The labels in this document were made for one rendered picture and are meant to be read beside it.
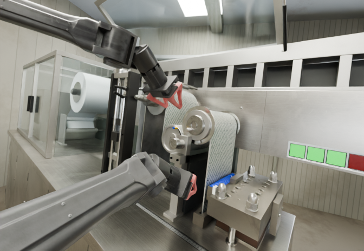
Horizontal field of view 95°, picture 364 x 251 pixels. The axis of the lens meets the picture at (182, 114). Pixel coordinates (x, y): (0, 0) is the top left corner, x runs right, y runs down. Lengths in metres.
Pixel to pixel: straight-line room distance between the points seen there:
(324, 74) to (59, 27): 0.94
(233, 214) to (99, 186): 0.44
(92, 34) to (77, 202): 0.32
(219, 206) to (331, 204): 3.18
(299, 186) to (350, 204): 0.68
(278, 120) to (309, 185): 2.71
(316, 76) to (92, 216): 0.93
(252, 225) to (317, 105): 0.53
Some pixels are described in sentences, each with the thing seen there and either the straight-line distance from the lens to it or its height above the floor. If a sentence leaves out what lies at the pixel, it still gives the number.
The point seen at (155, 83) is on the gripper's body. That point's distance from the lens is 0.46.
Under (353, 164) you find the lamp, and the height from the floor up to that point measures 1.18.
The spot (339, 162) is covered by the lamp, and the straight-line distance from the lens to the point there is 0.86.
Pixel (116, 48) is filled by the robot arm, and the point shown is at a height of 1.41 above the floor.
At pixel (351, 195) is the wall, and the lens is 3.76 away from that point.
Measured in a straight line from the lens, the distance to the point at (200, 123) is 0.61.
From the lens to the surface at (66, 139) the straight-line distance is 1.41.
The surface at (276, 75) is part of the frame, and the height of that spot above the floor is 1.53.
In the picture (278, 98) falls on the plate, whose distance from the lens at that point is 0.88.
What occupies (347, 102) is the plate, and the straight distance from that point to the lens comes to 0.87.
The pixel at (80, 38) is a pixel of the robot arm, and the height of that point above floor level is 1.42.
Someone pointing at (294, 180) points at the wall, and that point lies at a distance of 3.45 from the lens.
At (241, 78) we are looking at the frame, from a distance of 1.03.
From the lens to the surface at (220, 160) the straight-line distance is 0.72.
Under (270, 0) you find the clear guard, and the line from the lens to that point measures 0.90.
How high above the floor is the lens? 1.29
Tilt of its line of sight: 1 degrees down
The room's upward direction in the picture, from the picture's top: 6 degrees clockwise
